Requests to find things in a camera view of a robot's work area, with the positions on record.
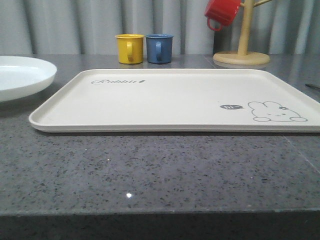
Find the white round plate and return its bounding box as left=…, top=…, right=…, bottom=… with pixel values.
left=0, top=55, right=57, bottom=102

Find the silver fork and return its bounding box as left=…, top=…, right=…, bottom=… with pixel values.
left=305, top=83, right=320, bottom=91

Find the blue mug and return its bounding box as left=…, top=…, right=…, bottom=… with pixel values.
left=145, top=34, right=174, bottom=64

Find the yellow mug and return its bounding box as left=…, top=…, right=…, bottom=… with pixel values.
left=115, top=34, right=144, bottom=65

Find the beige rabbit serving tray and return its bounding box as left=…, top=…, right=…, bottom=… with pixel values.
left=29, top=69, right=320, bottom=133

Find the wooden mug tree stand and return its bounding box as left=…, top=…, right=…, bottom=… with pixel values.
left=212, top=0, right=271, bottom=65

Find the red mug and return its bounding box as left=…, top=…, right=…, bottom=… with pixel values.
left=204, top=0, right=242, bottom=31

